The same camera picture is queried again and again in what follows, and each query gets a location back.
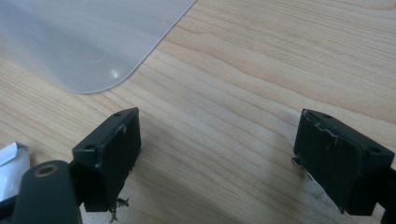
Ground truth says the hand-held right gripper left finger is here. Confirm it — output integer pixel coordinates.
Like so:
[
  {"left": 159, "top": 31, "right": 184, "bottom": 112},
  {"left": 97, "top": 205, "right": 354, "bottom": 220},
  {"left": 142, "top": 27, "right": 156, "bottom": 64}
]
[{"left": 71, "top": 106, "right": 143, "bottom": 224}]

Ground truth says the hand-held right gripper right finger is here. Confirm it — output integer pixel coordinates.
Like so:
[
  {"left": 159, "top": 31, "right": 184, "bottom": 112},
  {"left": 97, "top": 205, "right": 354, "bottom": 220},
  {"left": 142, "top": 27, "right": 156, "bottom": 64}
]
[{"left": 291, "top": 108, "right": 396, "bottom": 217}]

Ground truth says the translucent white plastic mat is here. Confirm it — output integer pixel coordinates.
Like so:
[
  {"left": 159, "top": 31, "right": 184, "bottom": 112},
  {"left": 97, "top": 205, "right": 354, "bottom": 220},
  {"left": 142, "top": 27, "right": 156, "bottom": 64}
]
[{"left": 0, "top": 0, "right": 198, "bottom": 94}]

